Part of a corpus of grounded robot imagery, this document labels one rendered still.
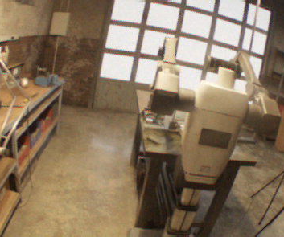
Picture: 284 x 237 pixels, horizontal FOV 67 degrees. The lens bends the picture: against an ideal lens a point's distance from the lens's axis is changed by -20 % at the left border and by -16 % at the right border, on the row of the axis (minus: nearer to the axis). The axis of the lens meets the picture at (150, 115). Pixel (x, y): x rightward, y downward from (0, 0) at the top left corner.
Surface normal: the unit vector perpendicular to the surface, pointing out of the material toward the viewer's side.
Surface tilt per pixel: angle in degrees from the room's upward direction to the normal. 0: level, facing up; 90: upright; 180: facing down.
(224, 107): 90
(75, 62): 90
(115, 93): 90
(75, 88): 90
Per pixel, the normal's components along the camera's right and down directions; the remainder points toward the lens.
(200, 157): -0.04, 0.30
